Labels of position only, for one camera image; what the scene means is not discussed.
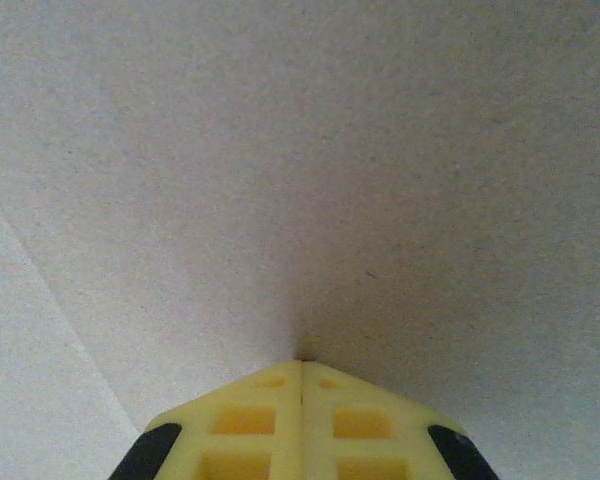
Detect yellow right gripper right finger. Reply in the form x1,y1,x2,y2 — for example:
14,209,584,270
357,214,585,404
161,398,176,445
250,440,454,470
300,360,501,480

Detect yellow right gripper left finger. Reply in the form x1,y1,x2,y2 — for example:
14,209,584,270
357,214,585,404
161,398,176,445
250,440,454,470
107,360,302,480

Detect brown cardboard box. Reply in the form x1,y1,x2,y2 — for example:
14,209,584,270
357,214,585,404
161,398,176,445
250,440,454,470
0,0,600,480

